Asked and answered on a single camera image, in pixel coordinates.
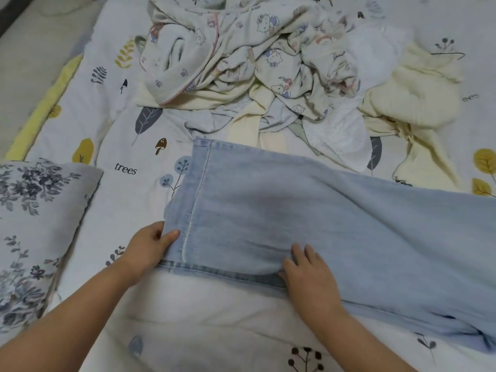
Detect person's left hand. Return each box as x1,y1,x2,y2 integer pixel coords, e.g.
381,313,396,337
116,221,181,284

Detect person's right hand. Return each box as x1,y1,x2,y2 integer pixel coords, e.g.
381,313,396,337
279,242,342,326

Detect bed with leaf print bedding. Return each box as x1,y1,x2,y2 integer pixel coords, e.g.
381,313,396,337
0,0,496,372

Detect light blue denim jeans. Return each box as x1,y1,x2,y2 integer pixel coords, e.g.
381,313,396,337
159,137,496,353

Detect cartoon print pyjama trousers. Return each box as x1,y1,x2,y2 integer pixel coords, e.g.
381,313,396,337
225,0,365,125

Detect person's left forearm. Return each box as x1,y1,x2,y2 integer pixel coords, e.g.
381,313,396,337
0,263,144,372

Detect person's right forearm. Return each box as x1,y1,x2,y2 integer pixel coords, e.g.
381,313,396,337
310,302,415,372

